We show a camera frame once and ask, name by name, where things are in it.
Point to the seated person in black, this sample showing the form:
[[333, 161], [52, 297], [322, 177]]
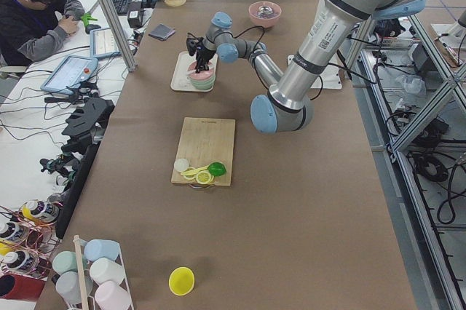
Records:
[[33, 30]]

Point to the lemon slice under spoon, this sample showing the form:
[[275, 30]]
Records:
[[189, 176]]

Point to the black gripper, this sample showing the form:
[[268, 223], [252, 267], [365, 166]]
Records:
[[202, 54]]

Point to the folded grey cloth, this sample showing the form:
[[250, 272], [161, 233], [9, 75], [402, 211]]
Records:
[[162, 32]]

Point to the cup rack with pastel cups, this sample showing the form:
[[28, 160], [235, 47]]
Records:
[[92, 276]]

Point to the green bowl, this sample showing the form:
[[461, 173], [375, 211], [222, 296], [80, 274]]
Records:
[[208, 81], [203, 87]]

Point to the lemon half slice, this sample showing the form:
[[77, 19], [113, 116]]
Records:
[[204, 177]]

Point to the top green bowl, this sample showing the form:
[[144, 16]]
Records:
[[208, 81]]

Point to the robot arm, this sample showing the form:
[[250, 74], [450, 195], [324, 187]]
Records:
[[221, 42], [286, 106]]

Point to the metal ice scoop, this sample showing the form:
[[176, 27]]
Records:
[[265, 12]]

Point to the large pink ice bowl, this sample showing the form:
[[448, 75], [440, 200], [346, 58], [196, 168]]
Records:
[[266, 23]]

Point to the blue teach pendant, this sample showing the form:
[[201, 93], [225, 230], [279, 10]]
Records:
[[70, 73], [103, 44]]

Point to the black tool holder rack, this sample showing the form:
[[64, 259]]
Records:
[[81, 122]]

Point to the yellow plastic cup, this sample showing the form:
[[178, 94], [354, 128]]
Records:
[[181, 281]]

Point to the green lime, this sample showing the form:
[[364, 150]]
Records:
[[217, 169]]

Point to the blue teach pendant far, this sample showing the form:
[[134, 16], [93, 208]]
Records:
[[103, 44]]

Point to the lower green bowl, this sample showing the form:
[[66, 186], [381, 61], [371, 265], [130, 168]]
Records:
[[203, 87]]

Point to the small pink bowl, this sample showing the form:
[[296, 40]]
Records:
[[202, 75]]

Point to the blue teach pendant near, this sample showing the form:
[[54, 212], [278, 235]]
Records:
[[70, 73]]

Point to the yellow plastic spoon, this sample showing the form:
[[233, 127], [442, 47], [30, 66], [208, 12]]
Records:
[[197, 169]]

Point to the white rectangular serving tray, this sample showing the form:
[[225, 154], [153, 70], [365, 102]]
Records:
[[180, 81]]

